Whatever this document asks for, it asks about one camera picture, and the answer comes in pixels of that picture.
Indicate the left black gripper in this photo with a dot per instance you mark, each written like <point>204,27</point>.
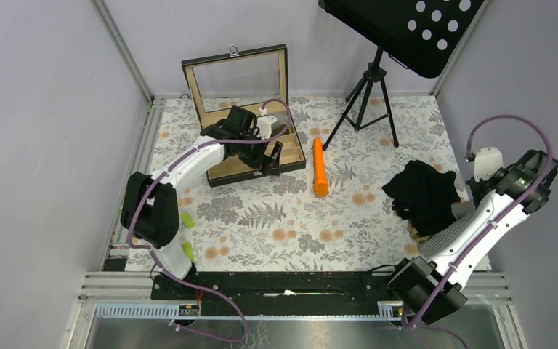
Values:
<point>264,163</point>

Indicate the grey striped underwear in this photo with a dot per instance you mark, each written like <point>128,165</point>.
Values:
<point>440,243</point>

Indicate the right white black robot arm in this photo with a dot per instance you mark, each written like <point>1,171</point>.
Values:
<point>503,197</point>

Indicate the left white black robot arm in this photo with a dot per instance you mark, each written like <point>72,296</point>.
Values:
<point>150,208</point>

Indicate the wooden compartment box glass lid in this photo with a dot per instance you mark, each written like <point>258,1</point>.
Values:
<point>243,95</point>

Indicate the orange cylinder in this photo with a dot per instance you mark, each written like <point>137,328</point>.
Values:
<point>320,185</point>

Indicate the green clip upper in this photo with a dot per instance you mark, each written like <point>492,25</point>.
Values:
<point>187,220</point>

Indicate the green clip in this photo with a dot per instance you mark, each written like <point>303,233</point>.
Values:
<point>187,220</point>
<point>188,251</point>

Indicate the floral tablecloth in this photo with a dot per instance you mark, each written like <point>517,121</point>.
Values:
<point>277,223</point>

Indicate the green clip lower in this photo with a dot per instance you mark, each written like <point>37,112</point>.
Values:
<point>188,251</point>

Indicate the black clothing pile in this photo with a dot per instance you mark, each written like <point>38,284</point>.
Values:
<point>423,196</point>

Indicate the beige garment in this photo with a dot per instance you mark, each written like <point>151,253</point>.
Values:
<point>416,236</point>

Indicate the black music stand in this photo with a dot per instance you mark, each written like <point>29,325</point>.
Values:
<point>418,35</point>

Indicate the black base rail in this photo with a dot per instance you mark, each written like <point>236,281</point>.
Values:
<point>279,293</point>

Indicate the aluminium frame rails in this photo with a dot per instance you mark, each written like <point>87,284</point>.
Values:
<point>168,126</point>

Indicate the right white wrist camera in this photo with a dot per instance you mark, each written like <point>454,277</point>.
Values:
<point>487,161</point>

